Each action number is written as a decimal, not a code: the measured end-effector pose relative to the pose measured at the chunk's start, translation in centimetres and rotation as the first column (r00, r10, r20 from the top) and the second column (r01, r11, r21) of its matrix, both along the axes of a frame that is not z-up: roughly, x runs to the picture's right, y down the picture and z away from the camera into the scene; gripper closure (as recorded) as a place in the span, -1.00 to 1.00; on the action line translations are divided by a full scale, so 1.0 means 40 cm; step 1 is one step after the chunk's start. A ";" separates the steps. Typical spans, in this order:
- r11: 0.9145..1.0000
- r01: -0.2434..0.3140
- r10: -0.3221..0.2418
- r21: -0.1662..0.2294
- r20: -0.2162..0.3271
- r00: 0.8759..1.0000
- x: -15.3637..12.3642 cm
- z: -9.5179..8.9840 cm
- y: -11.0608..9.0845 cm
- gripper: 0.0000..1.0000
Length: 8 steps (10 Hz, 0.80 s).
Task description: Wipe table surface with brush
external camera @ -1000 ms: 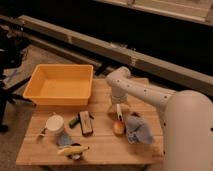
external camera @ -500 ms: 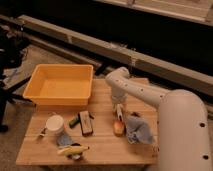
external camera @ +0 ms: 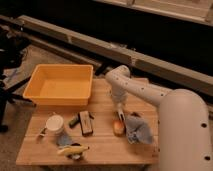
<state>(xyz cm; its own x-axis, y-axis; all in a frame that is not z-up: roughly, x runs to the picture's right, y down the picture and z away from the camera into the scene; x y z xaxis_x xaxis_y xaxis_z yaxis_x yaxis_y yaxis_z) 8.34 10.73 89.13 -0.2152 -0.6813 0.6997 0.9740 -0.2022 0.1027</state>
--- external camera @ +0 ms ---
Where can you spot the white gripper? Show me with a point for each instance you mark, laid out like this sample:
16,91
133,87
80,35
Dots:
119,103

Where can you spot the yellow banana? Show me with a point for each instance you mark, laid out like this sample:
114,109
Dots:
72,150

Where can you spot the blue crumpled cloth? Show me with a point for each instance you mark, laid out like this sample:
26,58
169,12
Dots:
138,130

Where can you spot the green marker pen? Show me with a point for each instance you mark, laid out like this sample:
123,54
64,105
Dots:
74,121

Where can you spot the black rectangular eraser block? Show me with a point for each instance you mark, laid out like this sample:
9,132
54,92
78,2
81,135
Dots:
85,122

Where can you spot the yellow plastic bin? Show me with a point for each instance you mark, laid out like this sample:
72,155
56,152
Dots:
60,84

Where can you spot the long grey metal beam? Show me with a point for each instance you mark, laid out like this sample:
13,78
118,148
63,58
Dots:
174,73

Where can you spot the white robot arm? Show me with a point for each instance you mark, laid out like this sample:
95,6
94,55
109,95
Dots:
184,137

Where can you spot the black tripod stand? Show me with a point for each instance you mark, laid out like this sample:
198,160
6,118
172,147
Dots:
10,57

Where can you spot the small blue cloth piece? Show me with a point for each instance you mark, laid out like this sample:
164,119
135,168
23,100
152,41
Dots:
64,140

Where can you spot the small utensil beside jar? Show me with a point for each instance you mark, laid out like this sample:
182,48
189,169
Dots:
42,133

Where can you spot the orange sponge block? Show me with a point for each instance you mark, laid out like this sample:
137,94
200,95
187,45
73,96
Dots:
118,128

